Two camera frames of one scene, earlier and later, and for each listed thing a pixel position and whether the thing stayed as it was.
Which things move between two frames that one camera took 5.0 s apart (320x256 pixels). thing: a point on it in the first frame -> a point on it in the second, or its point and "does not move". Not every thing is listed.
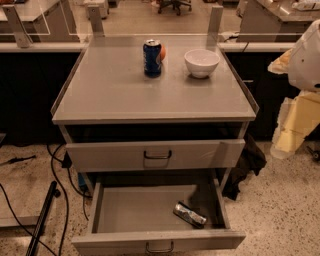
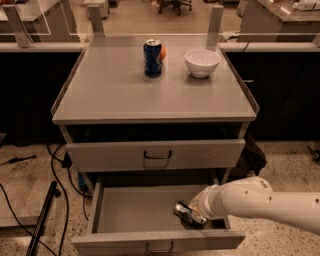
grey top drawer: [156, 156] does not move
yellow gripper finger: [298, 115] -> [215, 202]
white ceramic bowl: [201, 63] does not move
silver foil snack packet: [189, 214] does not move
